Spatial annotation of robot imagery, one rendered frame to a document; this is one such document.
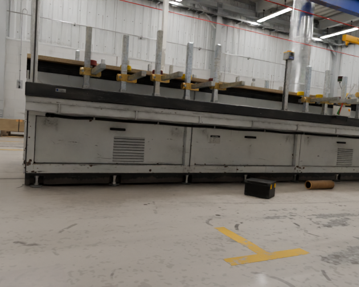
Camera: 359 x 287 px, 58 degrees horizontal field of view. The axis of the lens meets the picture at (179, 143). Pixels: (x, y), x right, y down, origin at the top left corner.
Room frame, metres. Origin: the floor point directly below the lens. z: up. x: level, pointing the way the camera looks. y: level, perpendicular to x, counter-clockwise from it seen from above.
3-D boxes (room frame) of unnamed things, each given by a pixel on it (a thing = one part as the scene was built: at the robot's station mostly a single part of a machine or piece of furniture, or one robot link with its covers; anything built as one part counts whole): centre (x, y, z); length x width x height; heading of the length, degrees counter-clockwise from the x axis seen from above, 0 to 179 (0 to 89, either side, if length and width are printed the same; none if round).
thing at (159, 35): (2.37, 0.20, 0.94); 0.04 x 0.04 x 0.48; 26
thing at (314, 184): (2.99, -1.34, 0.04); 0.30 x 0.08 x 0.08; 116
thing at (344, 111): (3.20, -1.59, 0.75); 0.26 x 0.01 x 0.10; 116
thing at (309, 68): (3.02, -1.15, 0.90); 0.04 x 0.04 x 0.48; 26
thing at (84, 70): (2.16, 0.62, 0.81); 0.14 x 0.06 x 0.05; 116
